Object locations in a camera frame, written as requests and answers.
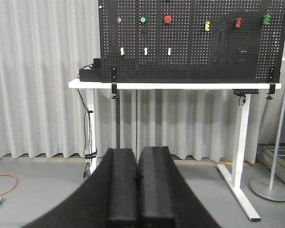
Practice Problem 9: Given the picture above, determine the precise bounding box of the yellow toggle switch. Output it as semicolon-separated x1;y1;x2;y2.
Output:
205;21;210;31

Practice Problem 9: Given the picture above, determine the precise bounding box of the orange extension cable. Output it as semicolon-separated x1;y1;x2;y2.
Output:
0;164;19;197

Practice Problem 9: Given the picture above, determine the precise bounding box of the red toggle switch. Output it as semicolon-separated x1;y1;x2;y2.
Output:
235;18;242;28

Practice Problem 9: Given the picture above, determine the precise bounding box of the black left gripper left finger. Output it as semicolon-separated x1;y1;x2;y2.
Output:
26;148;137;228

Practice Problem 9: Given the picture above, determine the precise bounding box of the black desk control panel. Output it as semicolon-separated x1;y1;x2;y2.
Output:
233;89;259;96

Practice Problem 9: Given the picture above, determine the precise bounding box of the grey pleated curtain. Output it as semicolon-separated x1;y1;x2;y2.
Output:
0;0;285;164

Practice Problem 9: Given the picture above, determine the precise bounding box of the right black table clamp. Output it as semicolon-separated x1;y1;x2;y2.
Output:
266;66;276;100

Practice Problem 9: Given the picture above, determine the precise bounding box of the white rocker switch yellow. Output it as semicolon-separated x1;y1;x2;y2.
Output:
120;47;124;56

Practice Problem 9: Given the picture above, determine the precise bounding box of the left black table clamp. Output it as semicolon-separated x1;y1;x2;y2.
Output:
111;66;118;99

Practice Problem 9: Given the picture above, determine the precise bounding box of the grey round base stand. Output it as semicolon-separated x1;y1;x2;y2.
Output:
249;60;285;202

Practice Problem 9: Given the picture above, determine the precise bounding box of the black perforated pegboard panel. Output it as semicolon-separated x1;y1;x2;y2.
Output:
98;0;285;83

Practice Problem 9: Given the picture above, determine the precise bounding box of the green toggle switch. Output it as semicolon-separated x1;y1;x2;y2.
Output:
263;15;271;25

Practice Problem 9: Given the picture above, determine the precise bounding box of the white standing desk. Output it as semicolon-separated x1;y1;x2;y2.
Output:
68;78;282;222

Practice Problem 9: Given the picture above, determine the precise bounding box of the black table clamp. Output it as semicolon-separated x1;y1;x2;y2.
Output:
266;66;276;100
111;66;118;99

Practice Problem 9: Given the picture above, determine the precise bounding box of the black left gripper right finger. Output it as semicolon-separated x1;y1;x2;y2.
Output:
138;147;219;228

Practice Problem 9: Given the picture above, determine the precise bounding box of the large red push button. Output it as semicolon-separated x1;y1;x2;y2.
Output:
163;15;172;24

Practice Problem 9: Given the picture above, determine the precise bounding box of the black electronics box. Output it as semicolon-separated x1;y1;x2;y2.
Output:
79;58;102;82

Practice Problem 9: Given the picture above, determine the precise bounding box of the hanging black cable bundle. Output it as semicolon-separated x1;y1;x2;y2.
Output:
76;88;98;179

